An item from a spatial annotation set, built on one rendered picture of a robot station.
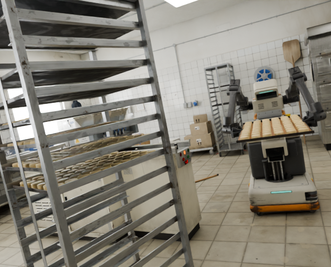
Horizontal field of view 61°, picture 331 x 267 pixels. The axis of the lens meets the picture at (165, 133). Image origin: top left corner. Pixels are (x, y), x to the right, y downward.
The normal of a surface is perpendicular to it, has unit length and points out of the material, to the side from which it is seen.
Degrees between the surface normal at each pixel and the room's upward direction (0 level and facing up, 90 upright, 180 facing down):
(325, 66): 91
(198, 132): 93
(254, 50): 90
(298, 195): 90
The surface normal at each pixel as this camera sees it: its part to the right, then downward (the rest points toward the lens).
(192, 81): -0.40, 0.18
